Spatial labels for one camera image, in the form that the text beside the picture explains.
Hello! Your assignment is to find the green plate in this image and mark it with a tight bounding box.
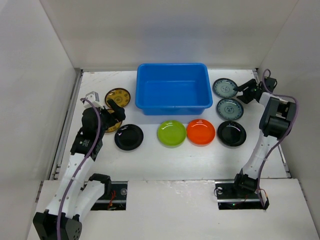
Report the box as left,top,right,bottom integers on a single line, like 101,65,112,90
157,120,187,148

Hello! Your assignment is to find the orange plate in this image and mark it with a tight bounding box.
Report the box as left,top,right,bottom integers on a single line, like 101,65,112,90
186,118,216,146

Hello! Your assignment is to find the yellow patterned plate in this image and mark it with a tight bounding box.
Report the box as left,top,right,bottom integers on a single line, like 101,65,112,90
105,121,123,133
104,87,131,108

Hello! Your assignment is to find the black plate right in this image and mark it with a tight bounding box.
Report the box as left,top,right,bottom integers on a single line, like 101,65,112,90
217,121,247,147

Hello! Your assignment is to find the black plate left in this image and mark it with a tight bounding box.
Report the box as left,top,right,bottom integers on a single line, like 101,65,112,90
114,124,144,151

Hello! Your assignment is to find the metal side rail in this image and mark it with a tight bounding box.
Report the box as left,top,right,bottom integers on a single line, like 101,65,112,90
46,68,83,180

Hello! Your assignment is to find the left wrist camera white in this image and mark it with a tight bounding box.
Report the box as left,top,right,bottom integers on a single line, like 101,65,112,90
85,91,100,104

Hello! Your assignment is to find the blue floral plate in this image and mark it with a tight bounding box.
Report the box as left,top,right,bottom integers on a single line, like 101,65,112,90
216,98,244,121
212,78,238,99

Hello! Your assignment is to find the yellow patterned plate far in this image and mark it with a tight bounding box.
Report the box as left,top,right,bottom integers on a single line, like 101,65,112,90
104,87,131,108

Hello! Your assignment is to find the blue plastic bin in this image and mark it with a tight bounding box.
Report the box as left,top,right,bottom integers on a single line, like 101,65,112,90
135,63,213,116

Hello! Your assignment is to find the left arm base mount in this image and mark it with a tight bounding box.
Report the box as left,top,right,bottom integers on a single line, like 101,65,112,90
90,181,128,211

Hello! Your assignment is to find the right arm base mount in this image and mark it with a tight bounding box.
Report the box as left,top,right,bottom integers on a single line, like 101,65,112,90
213,180,270,211

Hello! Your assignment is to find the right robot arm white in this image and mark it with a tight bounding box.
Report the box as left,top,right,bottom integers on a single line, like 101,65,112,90
231,77,297,198

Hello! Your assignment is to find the black plate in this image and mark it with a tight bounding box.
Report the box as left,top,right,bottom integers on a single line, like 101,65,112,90
114,124,144,151
217,121,247,147

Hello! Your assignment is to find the yellow patterned plate near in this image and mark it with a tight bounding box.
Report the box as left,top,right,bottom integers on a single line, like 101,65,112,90
105,121,123,133

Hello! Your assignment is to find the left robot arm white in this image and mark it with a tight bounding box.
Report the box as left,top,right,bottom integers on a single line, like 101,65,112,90
32,97,126,240

